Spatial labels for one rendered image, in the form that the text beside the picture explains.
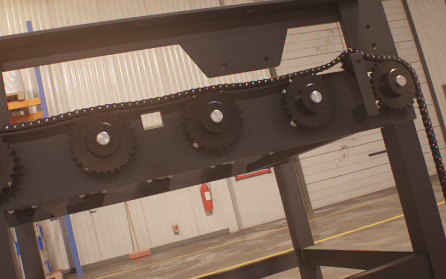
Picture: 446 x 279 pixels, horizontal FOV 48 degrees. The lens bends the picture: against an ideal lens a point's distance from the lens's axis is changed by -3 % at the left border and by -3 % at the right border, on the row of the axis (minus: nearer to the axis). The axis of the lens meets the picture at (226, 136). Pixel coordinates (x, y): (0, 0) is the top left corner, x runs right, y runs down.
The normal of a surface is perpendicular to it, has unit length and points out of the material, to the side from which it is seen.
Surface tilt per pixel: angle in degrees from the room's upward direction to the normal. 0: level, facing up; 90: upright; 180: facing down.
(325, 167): 90
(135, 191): 90
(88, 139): 90
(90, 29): 180
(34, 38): 180
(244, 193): 90
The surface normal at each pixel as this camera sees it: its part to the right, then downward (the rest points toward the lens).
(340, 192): 0.28, -0.18
